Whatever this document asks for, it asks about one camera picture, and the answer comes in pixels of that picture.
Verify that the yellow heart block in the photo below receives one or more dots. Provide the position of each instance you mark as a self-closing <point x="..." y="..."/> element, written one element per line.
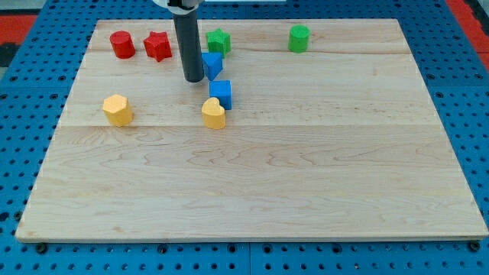
<point x="213" y="114"/>

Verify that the green star block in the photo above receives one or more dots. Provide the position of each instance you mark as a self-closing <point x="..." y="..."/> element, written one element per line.
<point x="218" y="41"/>

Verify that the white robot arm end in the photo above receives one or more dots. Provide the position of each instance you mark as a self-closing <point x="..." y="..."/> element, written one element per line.
<point x="179" y="7"/>

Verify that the blue cube block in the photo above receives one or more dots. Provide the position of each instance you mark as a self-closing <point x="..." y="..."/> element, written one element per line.
<point x="222" y="90"/>

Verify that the green cylinder block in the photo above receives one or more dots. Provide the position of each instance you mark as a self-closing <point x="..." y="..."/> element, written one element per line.
<point x="298" y="38"/>

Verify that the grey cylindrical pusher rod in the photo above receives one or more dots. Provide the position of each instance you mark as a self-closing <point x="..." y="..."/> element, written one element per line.
<point x="187" y="34"/>

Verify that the blue triangle block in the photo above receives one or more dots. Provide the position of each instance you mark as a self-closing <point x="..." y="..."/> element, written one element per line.
<point x="212" y="64"/>

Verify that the light wooden board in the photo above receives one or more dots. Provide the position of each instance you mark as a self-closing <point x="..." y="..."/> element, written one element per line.
<point x="340" y="143"/>

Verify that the red star block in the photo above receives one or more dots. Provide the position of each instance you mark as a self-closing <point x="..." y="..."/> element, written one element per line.
<point x="157" y="46"/>

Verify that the red cylinder block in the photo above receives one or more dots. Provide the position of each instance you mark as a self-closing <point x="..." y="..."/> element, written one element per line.
<point x="122" y="44"/>

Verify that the yellow hexagon block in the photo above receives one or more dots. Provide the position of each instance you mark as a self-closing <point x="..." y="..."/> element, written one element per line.
<point x="118" y="110"/>

